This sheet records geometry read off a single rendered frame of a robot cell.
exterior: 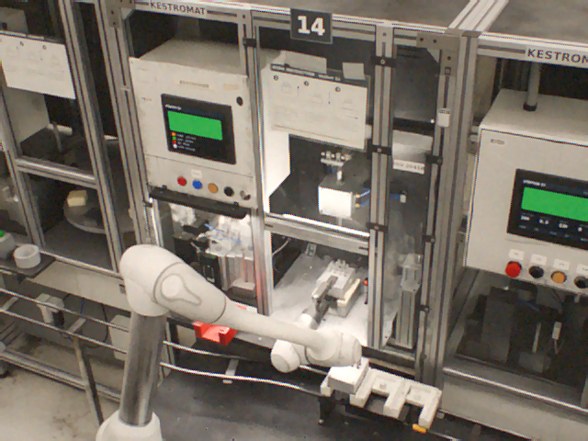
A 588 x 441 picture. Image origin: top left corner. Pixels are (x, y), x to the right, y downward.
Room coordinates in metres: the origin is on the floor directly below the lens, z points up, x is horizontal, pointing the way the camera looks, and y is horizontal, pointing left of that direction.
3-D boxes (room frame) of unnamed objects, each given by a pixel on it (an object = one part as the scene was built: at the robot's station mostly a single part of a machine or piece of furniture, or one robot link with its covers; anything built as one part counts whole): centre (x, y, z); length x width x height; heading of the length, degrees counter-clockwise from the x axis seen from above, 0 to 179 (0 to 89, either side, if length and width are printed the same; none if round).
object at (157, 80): (2.31, 0.25, 1.60); 0.42 x 0.29 x 0.46; 63
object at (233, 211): (2.18, 0.31, 1.37); 0.36 x 0.04 x 0.04; 63
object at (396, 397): (1.77, -0.27, 0.84); 0.36 x 0.14 x 0.10; 63
